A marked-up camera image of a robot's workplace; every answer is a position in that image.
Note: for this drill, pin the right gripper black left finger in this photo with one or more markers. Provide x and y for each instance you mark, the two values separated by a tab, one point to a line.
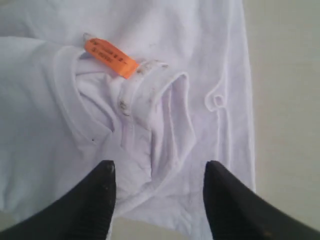
84	213

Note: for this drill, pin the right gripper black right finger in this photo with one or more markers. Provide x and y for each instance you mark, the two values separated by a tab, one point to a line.
234	212

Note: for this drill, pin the white t-shirt red lettering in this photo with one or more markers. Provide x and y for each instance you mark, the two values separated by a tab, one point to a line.
62	111

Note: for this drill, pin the orange label tag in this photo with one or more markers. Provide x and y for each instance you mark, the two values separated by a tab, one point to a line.
111	56

